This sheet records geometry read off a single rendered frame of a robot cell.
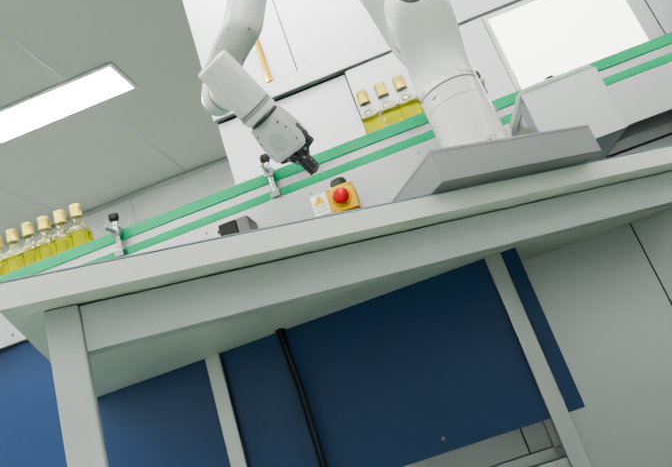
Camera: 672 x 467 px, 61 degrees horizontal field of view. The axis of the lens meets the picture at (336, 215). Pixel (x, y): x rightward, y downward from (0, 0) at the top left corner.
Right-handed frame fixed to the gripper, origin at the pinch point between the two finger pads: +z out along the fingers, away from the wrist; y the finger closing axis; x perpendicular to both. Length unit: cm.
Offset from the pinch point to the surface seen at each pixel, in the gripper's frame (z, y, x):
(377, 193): 19.6, 1.8, 10.4
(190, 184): 33, -302, 280
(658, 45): 46, 69, 58
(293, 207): 8.7, -17.2, 5.8
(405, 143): 17.1, 10.8, 23.2
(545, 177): 19, 48, -22
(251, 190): -0.5, -26.8, 10.3
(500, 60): 29, 31, 70
